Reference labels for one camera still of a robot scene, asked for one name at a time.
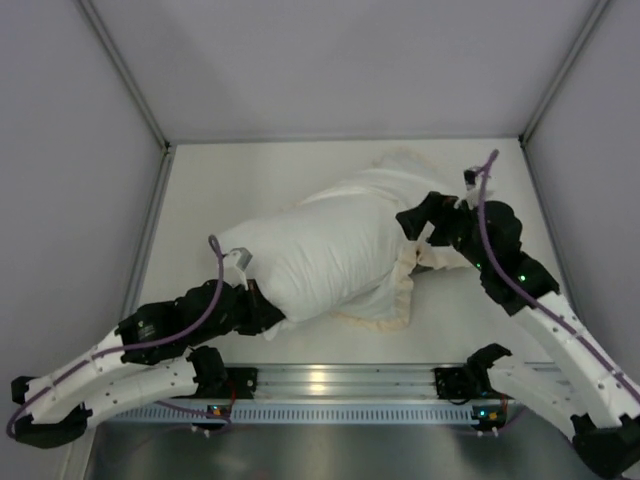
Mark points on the white pillowcase with cream ruffle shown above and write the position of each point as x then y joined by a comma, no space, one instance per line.
364,273

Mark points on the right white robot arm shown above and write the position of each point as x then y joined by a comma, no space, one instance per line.
597,409

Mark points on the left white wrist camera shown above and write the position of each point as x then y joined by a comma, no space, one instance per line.
236,262

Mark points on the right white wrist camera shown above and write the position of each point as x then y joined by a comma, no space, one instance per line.
473,178

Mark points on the aluminium frame post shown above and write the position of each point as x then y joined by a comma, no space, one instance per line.
109,46
576,49

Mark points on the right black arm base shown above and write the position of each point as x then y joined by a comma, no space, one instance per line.
460,385

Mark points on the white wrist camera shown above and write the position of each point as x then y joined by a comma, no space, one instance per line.
236,262
473,178

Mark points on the aluminium mounting rail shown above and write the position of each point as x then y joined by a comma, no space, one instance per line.
277,383

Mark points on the right aluminium frame post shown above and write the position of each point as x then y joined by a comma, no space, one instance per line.
576,49

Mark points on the white pillow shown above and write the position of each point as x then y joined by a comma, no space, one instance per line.
273,242

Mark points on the left aluminium frame post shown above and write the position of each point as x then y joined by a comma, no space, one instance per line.
109,46

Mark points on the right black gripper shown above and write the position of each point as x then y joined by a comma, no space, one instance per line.
430,220

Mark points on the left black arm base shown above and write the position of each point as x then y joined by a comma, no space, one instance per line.
241,384

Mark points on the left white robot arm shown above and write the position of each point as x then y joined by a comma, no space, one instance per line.
158,352

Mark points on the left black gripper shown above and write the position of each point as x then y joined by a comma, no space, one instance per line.
261,306

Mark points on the perforated grey cable duct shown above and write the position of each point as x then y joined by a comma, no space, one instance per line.
351,414

